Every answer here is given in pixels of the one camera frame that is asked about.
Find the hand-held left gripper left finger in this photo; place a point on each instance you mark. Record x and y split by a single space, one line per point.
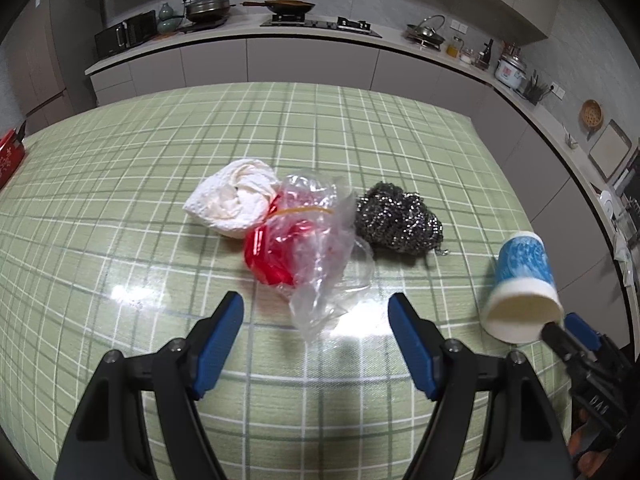
220 345

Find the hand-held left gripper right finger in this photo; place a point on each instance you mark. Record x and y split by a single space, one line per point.
415 345

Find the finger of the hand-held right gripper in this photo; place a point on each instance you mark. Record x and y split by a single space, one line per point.
562 342
582 330

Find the blue and white paper cup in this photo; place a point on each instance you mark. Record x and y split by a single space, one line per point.
525 265

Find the clear plastic bag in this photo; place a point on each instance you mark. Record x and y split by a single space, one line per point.
310 240

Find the person's right hand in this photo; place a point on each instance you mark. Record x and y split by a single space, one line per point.
587 460

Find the steel wool scrubber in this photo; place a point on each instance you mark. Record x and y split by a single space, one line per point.
395 220

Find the crumpled white paper towel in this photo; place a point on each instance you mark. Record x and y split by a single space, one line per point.
225 200

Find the white cutting board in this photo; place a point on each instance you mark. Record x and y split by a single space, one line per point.
609 150

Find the round bamboo strainer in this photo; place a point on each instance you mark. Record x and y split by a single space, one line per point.
591 115

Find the green checked tablecloth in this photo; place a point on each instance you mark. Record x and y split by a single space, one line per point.
150 135

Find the black knife holder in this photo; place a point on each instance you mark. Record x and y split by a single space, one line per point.
535 90

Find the white rice cooker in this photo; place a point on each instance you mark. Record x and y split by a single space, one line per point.
510 72

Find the red box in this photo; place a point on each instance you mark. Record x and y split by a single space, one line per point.
10 155

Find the dark bottle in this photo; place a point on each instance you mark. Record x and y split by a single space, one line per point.
485 57

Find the small glass jar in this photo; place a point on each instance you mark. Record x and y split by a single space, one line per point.
467 56

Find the oil bottle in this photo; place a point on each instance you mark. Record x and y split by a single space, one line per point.
454 49

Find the metal kettle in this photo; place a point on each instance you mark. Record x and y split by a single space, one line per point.
425 35

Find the black microwave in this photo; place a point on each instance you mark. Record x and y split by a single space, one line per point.
125 35

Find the green ceramic jar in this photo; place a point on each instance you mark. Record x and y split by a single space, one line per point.
168 22

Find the grey fridge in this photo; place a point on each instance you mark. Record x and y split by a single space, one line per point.
50 60

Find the black gas stove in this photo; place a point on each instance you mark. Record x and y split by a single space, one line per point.
320 24

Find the wok with lid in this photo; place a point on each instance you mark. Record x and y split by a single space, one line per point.
207 7

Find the frying pan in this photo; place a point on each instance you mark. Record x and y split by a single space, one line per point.
290 6

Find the white wall outlet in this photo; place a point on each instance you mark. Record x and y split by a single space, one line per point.
459 25

